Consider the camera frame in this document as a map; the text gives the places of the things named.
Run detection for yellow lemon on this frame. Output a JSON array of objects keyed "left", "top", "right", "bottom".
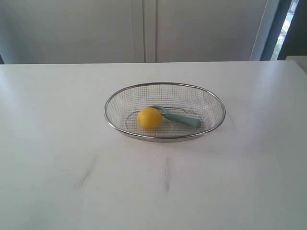
[{"left": 137, "top": 107, "right": 162, "bottom": 130}]

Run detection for teal handled peeler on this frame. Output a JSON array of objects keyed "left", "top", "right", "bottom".
[{"left": 150, "top": 105, "right": 202, "bottom": 128}]

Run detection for oval metal mesh basket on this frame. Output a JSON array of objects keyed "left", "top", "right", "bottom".
[{"left": 104, "top": 82, "right": 226, "bottom": 142}]

